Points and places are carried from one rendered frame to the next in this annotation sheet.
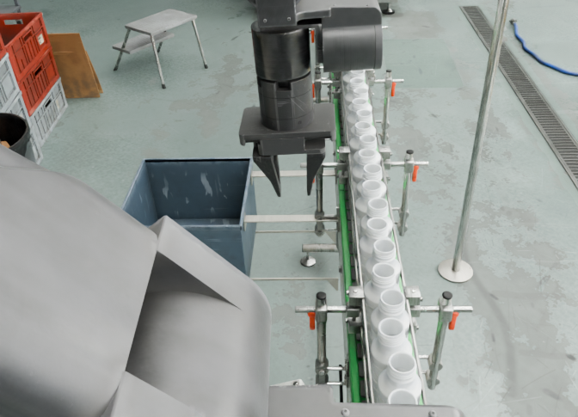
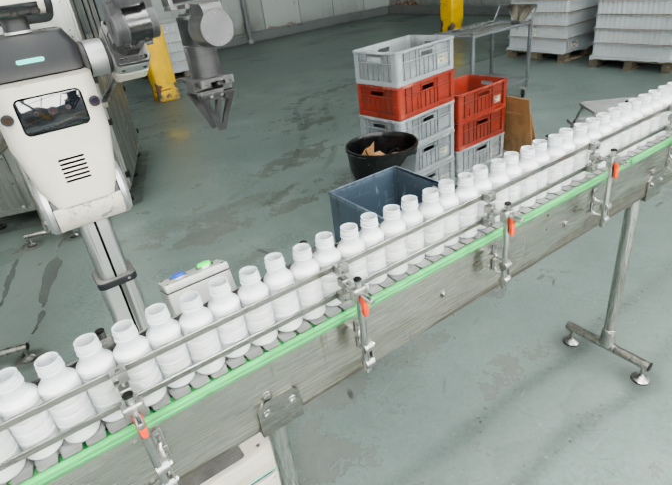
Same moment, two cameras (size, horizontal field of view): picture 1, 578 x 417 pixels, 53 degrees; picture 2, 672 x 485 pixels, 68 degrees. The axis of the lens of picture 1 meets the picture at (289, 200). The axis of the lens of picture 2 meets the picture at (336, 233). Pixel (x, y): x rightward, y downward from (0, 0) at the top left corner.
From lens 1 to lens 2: 0.93 m
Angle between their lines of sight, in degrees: 47
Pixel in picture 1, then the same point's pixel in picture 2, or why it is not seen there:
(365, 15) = (198, 9)
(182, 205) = not seen: hidden behind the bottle
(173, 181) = (408, 189)
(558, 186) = not seen: outside the picture
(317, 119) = (209, 77)
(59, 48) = (512, 109)
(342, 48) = (192, 28)
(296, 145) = (193, 88)
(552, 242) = not seen: outside the picture
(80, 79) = (520, 138)
